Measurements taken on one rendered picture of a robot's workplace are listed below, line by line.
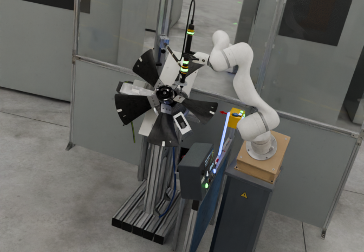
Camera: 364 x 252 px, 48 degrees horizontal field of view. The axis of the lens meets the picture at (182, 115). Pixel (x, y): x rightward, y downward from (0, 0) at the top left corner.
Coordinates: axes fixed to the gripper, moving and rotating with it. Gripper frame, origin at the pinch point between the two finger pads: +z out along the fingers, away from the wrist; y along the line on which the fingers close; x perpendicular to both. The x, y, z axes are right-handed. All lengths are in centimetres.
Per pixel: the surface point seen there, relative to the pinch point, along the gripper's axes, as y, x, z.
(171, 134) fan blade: -14, -52, -3
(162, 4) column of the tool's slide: 55, 15, 42
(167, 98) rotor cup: -7.6, -31.0, 6.3
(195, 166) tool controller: -83, -26, -37
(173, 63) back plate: 36.9, -21.9, 20.1
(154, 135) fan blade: -23, -52, 6
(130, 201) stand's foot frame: 15, -143, 32
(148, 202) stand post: 9, -132, 14
